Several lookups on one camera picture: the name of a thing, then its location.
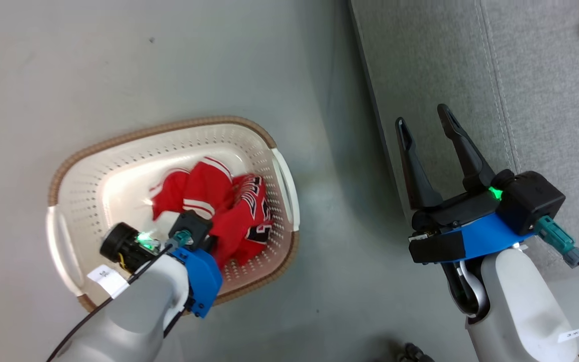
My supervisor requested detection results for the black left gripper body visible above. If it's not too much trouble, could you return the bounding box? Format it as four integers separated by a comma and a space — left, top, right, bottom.
100, 222, 169, 275

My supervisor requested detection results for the blue right camera mount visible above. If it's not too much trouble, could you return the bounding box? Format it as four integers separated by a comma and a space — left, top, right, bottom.
440, 212, 539, 262

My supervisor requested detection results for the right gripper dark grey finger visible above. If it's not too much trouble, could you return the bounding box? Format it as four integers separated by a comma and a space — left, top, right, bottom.
437, 104, 496, 192
395, 117, 443, 210

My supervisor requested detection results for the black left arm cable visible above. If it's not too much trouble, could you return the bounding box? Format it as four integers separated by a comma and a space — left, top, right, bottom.
46, 244, 177, 362

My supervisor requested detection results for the cream perforated laundry basket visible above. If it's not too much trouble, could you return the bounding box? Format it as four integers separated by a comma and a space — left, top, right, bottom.
46, 117, 301, 313

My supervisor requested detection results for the teal left camera connector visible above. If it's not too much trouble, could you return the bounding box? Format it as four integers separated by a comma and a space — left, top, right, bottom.
165, 230, 192, 250

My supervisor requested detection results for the grey fabric sofa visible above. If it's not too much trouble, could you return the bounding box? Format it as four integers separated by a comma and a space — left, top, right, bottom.
348, 0, 579, 322

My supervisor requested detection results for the teal right camera connector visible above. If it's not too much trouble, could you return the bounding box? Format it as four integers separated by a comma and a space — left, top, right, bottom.
536, 215, 579, 268

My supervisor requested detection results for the white left cable label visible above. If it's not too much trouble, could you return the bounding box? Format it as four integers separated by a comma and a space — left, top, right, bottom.
87, 264, 130, 300

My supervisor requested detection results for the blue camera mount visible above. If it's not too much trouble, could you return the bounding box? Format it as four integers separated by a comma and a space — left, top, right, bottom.
440, 212, 539, 262
169, 246, 223, 319

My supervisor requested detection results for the red jersey garment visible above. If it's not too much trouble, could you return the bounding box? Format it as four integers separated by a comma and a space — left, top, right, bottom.
149, 157, 275, 269

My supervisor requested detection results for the teal camera connector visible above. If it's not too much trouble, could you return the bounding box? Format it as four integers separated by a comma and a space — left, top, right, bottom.
165, 230, 192, 250
536, 215, 579, 268

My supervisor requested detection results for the blue left camera mount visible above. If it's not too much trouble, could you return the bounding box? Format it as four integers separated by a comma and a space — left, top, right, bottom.
169, 246, 223, 319

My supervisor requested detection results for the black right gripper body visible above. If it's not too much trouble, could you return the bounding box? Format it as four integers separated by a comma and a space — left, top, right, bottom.
409, 170, 516, 264

